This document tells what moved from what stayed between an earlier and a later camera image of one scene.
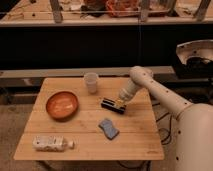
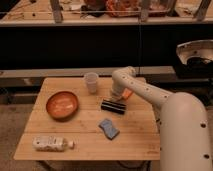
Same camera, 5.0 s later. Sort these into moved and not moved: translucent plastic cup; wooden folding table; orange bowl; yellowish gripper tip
Moved: yellowish gripper tip
Not moved: orange bowl; translucent plastic cup; wooden folding table
